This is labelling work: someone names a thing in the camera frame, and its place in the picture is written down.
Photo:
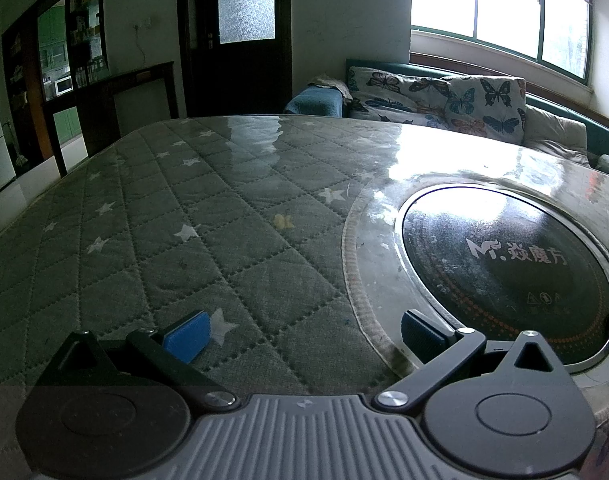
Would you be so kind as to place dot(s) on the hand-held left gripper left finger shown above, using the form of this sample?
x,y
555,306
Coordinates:
x,y
187,336

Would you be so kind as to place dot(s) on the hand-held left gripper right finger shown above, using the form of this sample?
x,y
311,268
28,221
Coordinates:
x,y
422,332

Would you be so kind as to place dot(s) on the round black induction cooktop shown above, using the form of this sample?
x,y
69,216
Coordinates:
x,y
509,285

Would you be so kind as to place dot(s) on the square butterfly print cushion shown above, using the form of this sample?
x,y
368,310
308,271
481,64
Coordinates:
x,y
484,110

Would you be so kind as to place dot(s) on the long butterfly print cushion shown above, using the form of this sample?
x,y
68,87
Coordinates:
x,y
394,95

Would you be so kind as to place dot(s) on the beige sofa cushion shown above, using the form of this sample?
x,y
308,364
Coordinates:
x,y
557,135

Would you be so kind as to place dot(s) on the blue towel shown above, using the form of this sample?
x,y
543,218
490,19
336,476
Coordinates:
x,y
312,101

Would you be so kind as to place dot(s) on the dark wooden shelf unit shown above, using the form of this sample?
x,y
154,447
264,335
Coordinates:
x,y
99,95

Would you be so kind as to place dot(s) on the butterfly print pillows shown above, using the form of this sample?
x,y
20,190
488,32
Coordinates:
x,y
599,140

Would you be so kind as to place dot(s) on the small beige cloth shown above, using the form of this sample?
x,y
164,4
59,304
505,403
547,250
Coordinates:
x,y
332,82

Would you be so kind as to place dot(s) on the dark wooden glass door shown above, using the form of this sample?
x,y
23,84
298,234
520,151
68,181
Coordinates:
x,y
234,70

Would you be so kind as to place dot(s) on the white microwave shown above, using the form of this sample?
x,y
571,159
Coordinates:
x,y
63,85

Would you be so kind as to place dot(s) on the green framed window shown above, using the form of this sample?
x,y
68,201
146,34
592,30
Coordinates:
x,y
504,5

